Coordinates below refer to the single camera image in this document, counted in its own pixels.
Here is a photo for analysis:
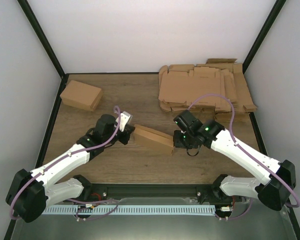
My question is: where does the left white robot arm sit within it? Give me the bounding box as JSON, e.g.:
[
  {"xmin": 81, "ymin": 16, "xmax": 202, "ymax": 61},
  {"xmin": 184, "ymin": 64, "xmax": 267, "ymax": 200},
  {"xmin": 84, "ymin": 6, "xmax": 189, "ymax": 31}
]
[{"xmin": 5, "ymin": 111, "xmax": 135, "ymax": 223}]

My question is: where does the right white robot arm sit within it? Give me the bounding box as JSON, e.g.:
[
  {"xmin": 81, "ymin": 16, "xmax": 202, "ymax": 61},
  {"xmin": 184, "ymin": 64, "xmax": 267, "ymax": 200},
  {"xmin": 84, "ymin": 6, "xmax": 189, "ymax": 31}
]
[{"xmin": 173, "ymin": 110, "xmax": 296, "ymax": 211}]

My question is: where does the folded brown cardboard box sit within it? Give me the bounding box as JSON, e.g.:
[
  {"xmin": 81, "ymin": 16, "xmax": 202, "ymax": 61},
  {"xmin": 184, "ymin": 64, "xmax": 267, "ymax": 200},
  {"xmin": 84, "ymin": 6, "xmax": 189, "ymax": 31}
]
[{"xmin": 60, "ymin": 80, "xmax": 103, "ymax": 112}]

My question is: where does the stack of flat cardboard blanks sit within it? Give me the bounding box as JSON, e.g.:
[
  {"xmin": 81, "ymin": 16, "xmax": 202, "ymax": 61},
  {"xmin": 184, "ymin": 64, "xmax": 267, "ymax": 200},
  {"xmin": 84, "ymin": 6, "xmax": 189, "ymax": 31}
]
[{"xmin": 158, "ymin": 58, "xmax": 257, "ymax": 118}]

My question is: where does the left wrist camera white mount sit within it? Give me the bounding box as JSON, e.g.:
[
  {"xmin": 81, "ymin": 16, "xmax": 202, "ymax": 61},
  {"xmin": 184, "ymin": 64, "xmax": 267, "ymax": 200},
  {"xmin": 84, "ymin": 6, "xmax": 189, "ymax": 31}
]
[{"xmin": 115, "ymin": 111, "xmax": 133, "ymax": 132}]

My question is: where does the black aluminium frame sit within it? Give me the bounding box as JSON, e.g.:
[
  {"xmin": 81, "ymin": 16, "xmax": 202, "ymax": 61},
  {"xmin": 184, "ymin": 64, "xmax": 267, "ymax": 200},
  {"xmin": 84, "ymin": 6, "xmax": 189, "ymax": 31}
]
[{"xmin": 3, "ymin": 0, "xmax": 300, "ymax": 240}]

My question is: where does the light blue slotted cable duct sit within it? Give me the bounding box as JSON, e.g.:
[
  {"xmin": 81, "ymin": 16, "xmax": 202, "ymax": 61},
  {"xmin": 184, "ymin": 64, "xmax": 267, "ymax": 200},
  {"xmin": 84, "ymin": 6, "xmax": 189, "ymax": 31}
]
[{"xmin": 43, "ymin": 205, "xmax": 216, "ymax": 216}]

